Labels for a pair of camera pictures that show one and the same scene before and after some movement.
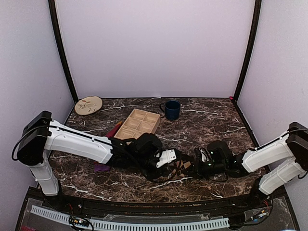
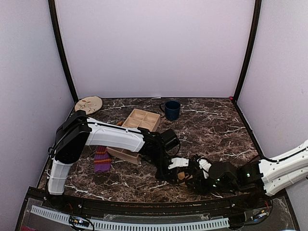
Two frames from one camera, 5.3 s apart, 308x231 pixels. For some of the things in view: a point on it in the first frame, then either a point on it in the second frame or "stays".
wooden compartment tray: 137,123 stays
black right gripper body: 197,166 → 197,177
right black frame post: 258,9 stays
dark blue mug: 172,109 stays
